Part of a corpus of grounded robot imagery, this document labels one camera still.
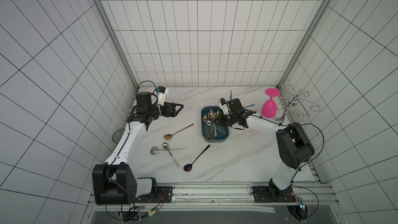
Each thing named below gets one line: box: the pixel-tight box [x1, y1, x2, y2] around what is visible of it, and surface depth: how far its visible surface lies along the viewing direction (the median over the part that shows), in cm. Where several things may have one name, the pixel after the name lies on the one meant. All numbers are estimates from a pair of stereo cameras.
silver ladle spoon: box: [150, 146, 187, 155], surface depth 89 cm
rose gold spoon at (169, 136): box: [163, 122, 195, 140], surface depth 94 cm
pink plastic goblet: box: [261, 87, 281, 119], surface depth 88 cm
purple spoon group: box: [183, 144, 211, 172], surface depth 83 cm
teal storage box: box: [201, 106, 230, 143], surface depth 96 cm
